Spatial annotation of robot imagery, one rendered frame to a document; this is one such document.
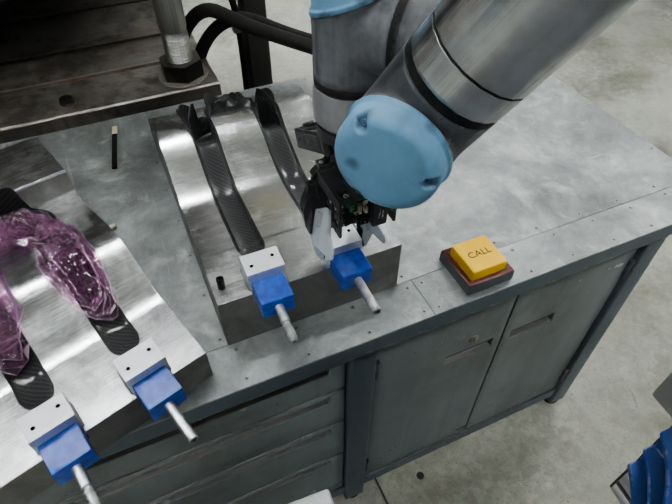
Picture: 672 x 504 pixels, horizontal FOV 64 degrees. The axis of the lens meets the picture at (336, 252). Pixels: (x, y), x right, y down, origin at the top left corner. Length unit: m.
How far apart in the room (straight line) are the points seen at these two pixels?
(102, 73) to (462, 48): 1.21
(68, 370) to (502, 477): 1.15
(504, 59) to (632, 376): 1.61
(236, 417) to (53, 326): 0.32
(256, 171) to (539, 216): 0.48
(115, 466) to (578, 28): 0.83
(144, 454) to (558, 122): 0.98
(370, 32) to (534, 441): 1.34
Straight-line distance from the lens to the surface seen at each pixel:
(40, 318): 0.76
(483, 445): 1.59
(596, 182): 1.08
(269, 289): 0.67
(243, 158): 0.86
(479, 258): 0.81
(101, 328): 0.75
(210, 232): 0.77
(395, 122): 0.32
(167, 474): 1.00
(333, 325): 0.76
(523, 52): 0.30
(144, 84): 1.35
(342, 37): 0.48
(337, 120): 0.52
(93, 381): 0.71
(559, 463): 1.63
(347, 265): 0.69
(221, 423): 0.91
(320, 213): 0.64
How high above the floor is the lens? 1.42
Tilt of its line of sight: 47 degrees down
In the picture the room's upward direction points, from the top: straight up
